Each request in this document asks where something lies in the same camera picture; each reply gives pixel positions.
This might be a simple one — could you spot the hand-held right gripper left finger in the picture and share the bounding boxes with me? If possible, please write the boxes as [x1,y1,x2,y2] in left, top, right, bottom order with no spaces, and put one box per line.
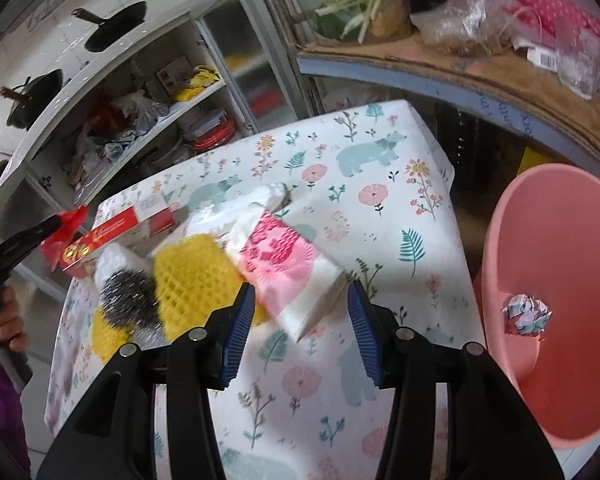
[36,284,257,480]

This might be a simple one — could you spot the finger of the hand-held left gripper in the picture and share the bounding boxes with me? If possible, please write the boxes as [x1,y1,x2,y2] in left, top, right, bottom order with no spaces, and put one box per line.
[0,214,65,273]

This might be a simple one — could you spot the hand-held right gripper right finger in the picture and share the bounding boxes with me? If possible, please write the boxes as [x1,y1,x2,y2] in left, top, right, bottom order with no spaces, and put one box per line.
[346,282,566,480]

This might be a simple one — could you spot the red plastic wrapper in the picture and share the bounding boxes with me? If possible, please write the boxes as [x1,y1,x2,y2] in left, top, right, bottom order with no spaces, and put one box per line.
[41,205,88,268]

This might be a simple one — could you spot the yellow foam net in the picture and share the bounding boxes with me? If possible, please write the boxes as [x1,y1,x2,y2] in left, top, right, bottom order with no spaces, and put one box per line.
[152,234,268,343]

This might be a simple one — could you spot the pink printed tissue pack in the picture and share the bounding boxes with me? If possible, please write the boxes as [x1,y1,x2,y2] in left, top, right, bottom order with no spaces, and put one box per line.
[227,209,351,343]

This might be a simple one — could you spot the red cardboard box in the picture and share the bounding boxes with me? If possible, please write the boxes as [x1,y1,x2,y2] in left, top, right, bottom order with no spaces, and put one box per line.
[60,205,178,281]

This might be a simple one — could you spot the steel wool scrubber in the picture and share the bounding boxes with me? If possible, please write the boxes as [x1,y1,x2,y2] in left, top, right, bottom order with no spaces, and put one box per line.
[100,267,163,332]

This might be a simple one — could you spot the translucent plastic bag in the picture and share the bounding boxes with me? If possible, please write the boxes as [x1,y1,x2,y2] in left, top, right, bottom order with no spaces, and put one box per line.
[186,184,292,242]

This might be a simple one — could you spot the paper ball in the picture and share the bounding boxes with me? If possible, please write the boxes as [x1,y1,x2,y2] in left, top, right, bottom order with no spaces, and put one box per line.
[502,294,554,336]

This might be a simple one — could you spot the pink plastic basin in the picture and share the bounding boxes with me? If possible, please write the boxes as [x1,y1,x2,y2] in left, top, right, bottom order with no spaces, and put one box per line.
[472,162,600,453]

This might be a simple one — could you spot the person's left forearm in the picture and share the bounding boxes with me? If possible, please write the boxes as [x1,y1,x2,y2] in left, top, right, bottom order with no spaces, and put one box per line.
[0,352,32,476]

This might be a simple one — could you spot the person's left hand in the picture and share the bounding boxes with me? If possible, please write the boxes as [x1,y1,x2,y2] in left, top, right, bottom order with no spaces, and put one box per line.
[0,285,28,356]

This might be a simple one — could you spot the black pan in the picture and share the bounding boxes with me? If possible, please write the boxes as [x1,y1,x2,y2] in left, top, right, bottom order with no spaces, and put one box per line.
[72,1,147,53]
[0,70,63,128]

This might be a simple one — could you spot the red plastic bag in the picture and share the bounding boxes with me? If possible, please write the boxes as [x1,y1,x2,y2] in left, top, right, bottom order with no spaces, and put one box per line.
[87,102,118,131]

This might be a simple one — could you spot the grey plastic bag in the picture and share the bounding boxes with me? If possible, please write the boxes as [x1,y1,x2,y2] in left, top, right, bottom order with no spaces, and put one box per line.
[112,90,168,136]

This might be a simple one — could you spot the white printed box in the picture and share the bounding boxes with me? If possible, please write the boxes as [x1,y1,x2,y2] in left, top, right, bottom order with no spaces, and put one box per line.
[154,55,193,96]

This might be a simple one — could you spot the yellow packets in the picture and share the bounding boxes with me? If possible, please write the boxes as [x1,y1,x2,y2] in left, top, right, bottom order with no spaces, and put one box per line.
[172,64,223,102]

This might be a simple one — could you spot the grey shelf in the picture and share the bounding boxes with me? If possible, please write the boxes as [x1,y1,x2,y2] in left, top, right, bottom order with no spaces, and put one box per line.
[297,52,600,196]

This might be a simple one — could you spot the white cabinet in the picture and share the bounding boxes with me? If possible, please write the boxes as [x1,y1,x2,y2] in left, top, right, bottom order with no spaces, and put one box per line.
[0,0,311,301]

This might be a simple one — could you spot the frosted cabinet door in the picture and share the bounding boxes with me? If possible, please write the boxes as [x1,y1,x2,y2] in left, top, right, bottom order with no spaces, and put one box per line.
[197,0,301,131]

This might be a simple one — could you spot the cardboard sheet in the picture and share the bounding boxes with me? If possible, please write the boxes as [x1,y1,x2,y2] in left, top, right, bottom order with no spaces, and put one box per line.
[297,30,600,161]

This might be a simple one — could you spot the metal pole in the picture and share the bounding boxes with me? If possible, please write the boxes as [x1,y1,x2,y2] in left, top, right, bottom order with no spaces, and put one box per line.
[245,0,326,116]

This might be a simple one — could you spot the clear vegetable container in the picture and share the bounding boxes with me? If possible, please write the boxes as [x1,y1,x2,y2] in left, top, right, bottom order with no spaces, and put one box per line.
[314,0,413,41]

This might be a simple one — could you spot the green onions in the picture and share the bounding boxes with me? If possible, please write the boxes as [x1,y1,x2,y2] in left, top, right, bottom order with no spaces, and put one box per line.
[315,0,406,43]

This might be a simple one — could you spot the white barcode label box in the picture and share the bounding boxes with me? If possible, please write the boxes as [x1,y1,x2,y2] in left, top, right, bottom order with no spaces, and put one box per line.
[525,42,561,68]

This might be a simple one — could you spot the clear plastic bag with label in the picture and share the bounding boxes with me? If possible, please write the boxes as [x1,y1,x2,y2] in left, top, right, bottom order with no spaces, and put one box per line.
[411,0,513,56]

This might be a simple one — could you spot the glass mug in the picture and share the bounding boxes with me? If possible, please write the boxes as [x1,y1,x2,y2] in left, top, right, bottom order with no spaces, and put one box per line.
[555,27,600,101]

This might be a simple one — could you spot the pink polka dot cloth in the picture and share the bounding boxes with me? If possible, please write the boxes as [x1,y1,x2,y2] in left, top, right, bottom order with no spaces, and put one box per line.
[447,0,600,51]

